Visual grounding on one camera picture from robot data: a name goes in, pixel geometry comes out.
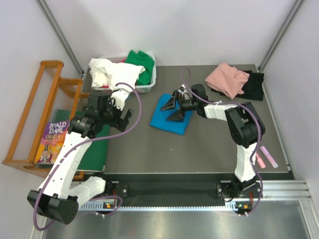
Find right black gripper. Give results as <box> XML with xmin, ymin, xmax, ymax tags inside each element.
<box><xmin>160</xmin><ymin>91</ymin><xmax>198</xmax><ymax>122</ymax></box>

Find blue t-shirt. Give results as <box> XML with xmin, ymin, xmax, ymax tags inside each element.
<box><xmin>149</xmin><ymin>93</ymin><xmax>194</xmax><ymax>136</ymax></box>

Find white t-shirt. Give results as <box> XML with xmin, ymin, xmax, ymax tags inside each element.
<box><xmin>89</xmin><ymin>58</ymin><xmax>145</xmax><ymax>92</ymax></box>

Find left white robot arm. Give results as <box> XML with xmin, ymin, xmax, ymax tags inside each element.
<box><xmin>27</xmin><ymin>89</ymin><xmax>133</xmax><ymax>230</ymax></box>

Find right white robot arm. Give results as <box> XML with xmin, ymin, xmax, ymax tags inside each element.
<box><xmin>160</xmin><ymin>84</ymin><xmax>265</xmax><ymax>197</ymax></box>

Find white plastic laundry basket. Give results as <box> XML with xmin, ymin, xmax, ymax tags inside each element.
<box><xmin>91</xmin><ymin>50</ymin><xmax>156</xmax><ymax>94</ymax></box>

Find green t-shirt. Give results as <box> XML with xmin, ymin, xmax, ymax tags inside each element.
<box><xmin>124</xmin><ymin>49</ymin><xmax>155</xmax><ymax>86</ymax></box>

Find pink folded t-shirt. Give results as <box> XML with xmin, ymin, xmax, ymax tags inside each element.
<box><xmin>205</xmin><ymin>62</ymin><xmax>250</xmax><ymax>100</ymax></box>

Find Roald Dahl book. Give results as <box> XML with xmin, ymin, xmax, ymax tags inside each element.
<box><xmin>34</xmin><ymin>120</ymin><xmax>69</xmax><ymax>164</ymax></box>

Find wooden book rack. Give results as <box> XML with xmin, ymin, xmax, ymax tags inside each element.
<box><xmin>3</xmin><ymin>60</ymin><xmax>88</xmax><ymax>178</ymax></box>

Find black folded t-shirt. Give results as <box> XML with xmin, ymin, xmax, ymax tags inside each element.
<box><xmin>212</xmin><ymin>71</ymin><xmax>264</xmax><ymax>101</ymax></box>

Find pink highlighter pen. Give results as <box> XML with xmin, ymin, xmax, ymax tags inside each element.
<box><xmin>256</xmin><ymin>153</ymin><xmax>266</xmax><ymax>169</ymax></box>

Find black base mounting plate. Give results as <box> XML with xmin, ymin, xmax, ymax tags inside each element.
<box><xmin>84</xmin><ymin>181</ymin><xmax>263</xmax><ymax>200</ymax></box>

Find lilac highlighter pen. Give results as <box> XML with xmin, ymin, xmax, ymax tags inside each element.
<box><xmin>260</xmin><ymin>146</ymin><xmax>279</xmax><ymax>169</ymax></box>

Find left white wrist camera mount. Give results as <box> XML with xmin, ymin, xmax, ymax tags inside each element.
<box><xmin>111</xmin><ymin>89</ymin><xmax>130</xmax><ymax>111</ymax></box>

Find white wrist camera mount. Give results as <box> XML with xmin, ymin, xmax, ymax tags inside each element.
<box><xmin>178</xmin><ymin>84</ymin><xmax>189</xmax><ymax>97</ymax></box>
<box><xmin>111</xmin><ymin>89</ymin><xmax>130</xmax><ymax>111</ymax></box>

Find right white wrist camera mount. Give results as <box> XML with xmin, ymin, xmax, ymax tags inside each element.
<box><xmin>178</xmin><ymin>84</ymin><xmax>189</xmax><ymax>97</ymax></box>

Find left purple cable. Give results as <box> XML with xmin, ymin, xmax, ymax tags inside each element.
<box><xmin>33</xmin><ymin>82</ymin><xmax>143</xmax><ymax>232</ymax></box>

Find purple cable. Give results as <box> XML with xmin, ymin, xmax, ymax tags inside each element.
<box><xmin>179</xmin><ymin>68</ymin><xmax>264</xmax><ymax>218</ymax></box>
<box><xmin>33</xmin><ymin>82</ymin><xmax>143</xmax><ymax>232</ymax></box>

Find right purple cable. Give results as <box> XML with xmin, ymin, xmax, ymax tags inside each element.
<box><xmin>179</xmin><ymin>68</ymin><xmax>264</xmax><ymax>218</ymax></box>

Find white slotted cable duct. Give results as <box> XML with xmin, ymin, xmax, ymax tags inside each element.
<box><xmin>77</xmin><ymin>201</ymin><xmax>252</xmax><ymax>212</ymax></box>

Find left aluminium frame post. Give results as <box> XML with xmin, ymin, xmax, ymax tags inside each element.
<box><xmin>36</xmin><ymin>0</ymin><xmax>85</xmax><ymax>76</ymax></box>

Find aluminium frame post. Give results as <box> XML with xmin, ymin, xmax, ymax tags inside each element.
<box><xmin>36</xmin><ymin>0</ymin><xmax>85</xmax><ymax>76</ymax></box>
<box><xmin>257</xmin><ymin>0</ymin><xmax>305</xmax><ymax>72</ymax></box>

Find right aluminium frame post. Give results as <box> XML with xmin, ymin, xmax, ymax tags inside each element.
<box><xmin>257</xmin><ymin>0</ymin><xmax>305</xmax><ymax>72</ymax></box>

